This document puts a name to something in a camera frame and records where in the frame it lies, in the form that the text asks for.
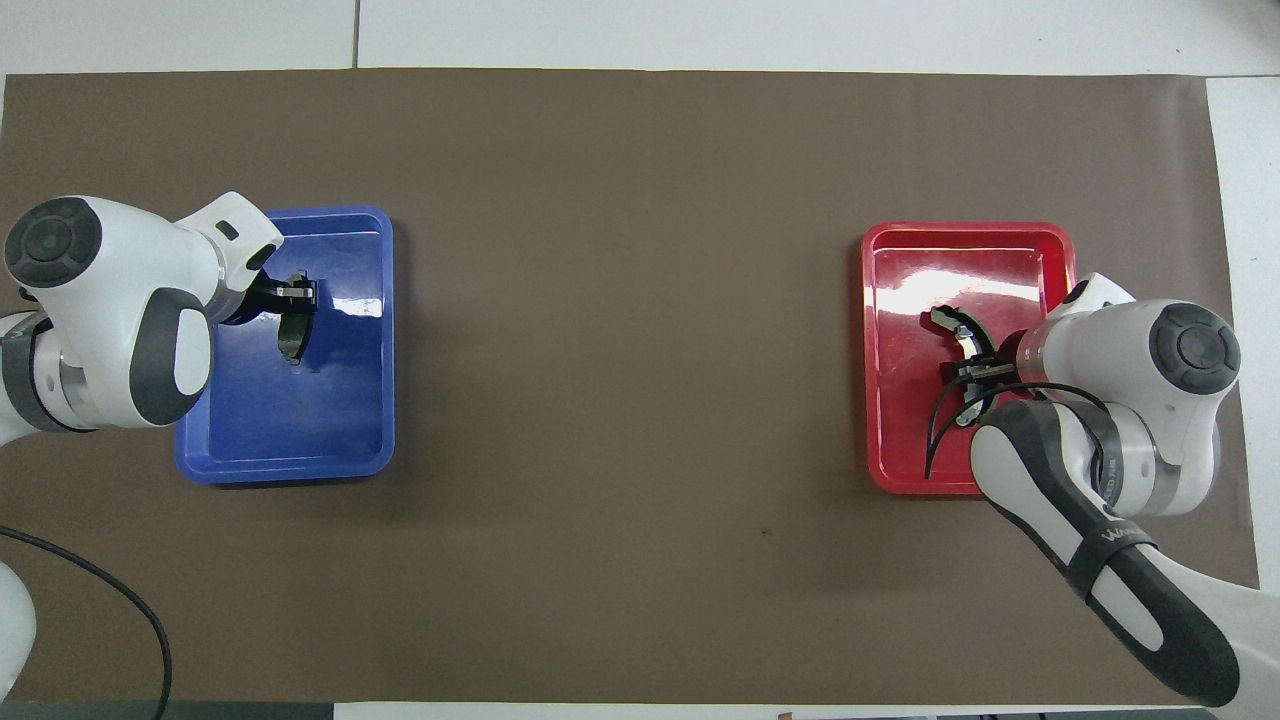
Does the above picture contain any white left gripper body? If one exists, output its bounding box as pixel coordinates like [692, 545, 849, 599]
[180, 191, 286, 326]

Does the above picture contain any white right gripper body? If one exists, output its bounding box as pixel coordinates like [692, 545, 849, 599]
[1018, 271, 1139, 351]

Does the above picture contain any curved silver brake shoe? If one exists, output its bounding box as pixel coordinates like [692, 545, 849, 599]
[929, 304, 1001, 429]

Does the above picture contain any dark grey brake pad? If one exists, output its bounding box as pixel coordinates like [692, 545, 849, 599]
[277, 303, 317, 367]

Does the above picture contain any red plastic tray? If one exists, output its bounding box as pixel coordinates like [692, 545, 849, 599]
[861, 221, 1079, 496]

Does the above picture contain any blue plastic tray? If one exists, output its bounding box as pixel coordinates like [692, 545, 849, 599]
[175, 205, 396, 487]

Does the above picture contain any brown table mat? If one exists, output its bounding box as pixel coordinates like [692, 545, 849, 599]
[0, 68, 1271, 706]

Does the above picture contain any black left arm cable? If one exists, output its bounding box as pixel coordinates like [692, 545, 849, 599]
[0, 525, 174, 720]

